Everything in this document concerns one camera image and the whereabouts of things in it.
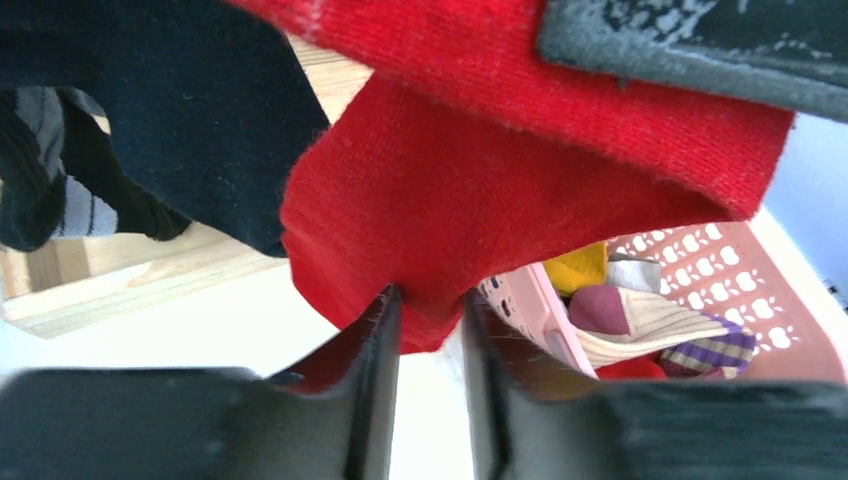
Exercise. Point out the pink plastic laundry basket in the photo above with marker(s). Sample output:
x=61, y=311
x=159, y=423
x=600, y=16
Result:
x=718, y=269

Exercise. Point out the wooden drying rack frame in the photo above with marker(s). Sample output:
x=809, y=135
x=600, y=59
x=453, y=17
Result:
x=70, y=284

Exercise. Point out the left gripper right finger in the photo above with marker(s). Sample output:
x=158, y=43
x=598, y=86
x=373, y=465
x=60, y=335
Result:
x=532, y=417

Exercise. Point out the plain red sock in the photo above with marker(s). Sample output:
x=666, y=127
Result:
x=465, y=155

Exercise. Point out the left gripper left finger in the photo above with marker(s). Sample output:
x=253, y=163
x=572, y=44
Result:
x=328, y=416

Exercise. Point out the mustard yellow sock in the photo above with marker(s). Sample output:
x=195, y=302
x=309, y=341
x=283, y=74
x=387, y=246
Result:
x=580, y=268

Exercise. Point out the beige maroon striped sock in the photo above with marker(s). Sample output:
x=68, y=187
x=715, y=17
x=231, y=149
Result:
x=616, y=325

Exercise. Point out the black sock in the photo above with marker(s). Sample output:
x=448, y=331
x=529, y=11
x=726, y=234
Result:
x=208, y=105

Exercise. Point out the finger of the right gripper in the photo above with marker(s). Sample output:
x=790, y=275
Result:
x=786, y=54

